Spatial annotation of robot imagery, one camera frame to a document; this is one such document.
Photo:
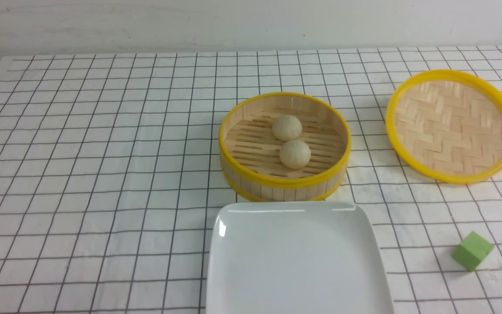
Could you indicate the white grid-patterned tablecloth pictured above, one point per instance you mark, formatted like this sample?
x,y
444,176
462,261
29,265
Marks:
x,y
110,177

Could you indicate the white steamed bun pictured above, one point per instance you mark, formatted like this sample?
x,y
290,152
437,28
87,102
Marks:
x,y
286,128
295,154

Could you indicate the white square ceramic plate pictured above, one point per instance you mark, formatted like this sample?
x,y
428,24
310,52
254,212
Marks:
x,y
295,257

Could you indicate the bamboo steamer lid yellow rim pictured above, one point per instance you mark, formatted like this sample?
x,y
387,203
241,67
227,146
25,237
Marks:
x,y
447,125

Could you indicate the green foam cube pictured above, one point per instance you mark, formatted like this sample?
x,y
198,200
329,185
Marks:
x,y
472,251

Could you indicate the bamboo steamer basket yellow rim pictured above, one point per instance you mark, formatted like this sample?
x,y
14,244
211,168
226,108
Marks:
x,y
249,152

